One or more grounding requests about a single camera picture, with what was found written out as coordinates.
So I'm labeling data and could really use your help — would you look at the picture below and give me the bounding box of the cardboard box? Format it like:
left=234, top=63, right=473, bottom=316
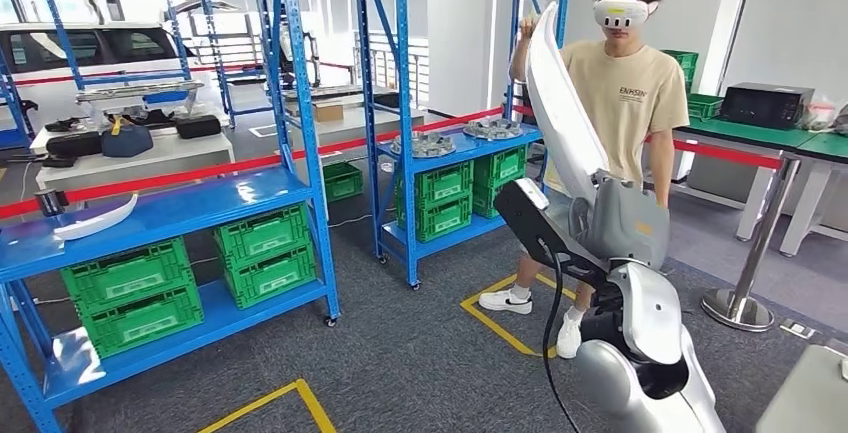
left=311, top=102, right=346, bottom=123

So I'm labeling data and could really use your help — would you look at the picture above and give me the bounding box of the silver floor socket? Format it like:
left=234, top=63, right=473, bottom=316
left=780, top=319, right=817, bottom=341

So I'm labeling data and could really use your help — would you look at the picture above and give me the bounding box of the white car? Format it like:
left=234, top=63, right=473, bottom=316
left=0, top=21, right=200, bottom=130

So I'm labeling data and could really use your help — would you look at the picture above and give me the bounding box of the black box appliance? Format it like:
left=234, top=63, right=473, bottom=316
left=720, top=82, right=815, bottom=131

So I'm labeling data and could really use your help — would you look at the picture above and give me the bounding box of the silver barrier stanchion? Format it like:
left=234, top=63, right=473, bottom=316
left=702, top=153, right=803, bottom=334

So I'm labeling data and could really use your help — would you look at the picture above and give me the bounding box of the grey workbench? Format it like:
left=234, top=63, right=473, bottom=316
left=755, top=343, right=848, bottom=433

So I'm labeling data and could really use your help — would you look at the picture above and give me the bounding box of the white curved car part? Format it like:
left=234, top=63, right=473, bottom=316
left=52, top=192, right=139, bottom=242
left=525, top=0, right=611, bottom=206

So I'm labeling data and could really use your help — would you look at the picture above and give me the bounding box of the green top workbench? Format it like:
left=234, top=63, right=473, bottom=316
left=778, top=131, right=848, bottom=259
left=672, top=117, right=819, bottom=242

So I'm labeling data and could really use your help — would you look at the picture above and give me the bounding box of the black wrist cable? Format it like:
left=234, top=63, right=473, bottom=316
left=541, top=244, right=566, bottom=433

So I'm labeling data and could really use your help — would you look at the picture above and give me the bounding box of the person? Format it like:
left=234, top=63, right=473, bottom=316
left=478, top=0, right=692, bottom=360

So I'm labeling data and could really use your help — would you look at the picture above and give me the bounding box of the round grey metal casting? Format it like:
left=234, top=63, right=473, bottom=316
left=389, top=131, right=457, bottom=160
left=462, top=117, right=526, bottom=142

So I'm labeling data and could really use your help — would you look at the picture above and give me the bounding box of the white table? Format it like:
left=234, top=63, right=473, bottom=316
left=34, top=130, right=236, bottom=194
left=291, top=106, right=429, bottom=176

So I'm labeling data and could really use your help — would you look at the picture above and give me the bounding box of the black barrier post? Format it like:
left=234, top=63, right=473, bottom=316
left=34, top=189, right=70, bottom=218

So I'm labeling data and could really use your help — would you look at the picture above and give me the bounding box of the red barrier tape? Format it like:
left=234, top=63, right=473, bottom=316
left=643, top=135, right=784, bottom=172
left=0, top=103, right=537, bottom=221

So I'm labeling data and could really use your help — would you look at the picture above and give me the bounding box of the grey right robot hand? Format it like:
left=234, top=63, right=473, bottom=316
left=568, top=173, right=671, bottom=273

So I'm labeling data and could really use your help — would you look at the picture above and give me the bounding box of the white railing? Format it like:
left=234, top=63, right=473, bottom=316
left=354, top=31, right=432, bottom=105

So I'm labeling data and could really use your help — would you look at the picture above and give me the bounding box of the blue steel shelf rack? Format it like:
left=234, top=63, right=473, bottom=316
left=0, top=52, right=34, bottom=153
left=195, top=0, right=283, bottom=119
left=34, top=0, right=195, bottom=107
left=352, top=0, right=574, bottom=292
left=0, top=0, right=342, bottom=433

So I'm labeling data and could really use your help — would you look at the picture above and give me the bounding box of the navy blue bag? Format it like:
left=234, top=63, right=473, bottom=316
left=100, top=123, right=155, bottom=158

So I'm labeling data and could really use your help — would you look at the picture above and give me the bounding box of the clear plastic bag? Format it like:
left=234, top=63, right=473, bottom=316
left=801, top=95, right=848, bottom=136

